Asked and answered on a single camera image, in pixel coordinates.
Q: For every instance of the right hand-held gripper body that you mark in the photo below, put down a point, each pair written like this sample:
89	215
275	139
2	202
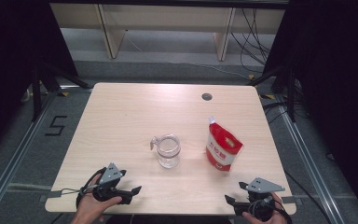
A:
262	185

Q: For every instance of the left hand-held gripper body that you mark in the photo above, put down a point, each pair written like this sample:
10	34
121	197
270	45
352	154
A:
111	173

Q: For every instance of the red and white spout pouch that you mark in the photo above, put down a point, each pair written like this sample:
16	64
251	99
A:
222	146

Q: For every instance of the clear glass jar with lid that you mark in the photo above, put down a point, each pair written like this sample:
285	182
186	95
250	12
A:
167	151

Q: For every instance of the person's right hand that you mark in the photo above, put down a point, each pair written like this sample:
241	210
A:
278	216

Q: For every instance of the person's left hand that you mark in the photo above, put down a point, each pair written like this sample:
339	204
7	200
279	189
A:
88	203

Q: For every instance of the grey tape strip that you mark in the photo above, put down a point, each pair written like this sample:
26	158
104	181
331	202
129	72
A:
52	195
289	200

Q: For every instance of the grey round table grommet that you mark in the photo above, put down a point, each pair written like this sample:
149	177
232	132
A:
207	96

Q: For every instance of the black metal stand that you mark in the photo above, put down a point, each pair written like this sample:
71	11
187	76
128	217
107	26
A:
37	93
290	93

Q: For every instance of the black curtain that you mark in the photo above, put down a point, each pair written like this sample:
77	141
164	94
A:
338	77
9	62

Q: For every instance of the beige wooden shelf unit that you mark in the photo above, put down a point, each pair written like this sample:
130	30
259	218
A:
167	17

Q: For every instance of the aluminium floor rail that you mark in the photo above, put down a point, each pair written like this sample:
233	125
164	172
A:
304	161
21	146

